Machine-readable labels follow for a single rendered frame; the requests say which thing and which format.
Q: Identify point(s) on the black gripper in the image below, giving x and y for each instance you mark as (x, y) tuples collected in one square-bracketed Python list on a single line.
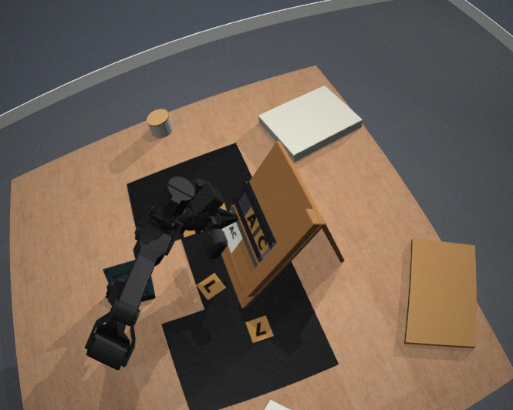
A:
[(215, 241)]

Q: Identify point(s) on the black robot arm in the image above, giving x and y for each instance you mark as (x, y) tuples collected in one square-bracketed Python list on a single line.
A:
[(109, 344)]

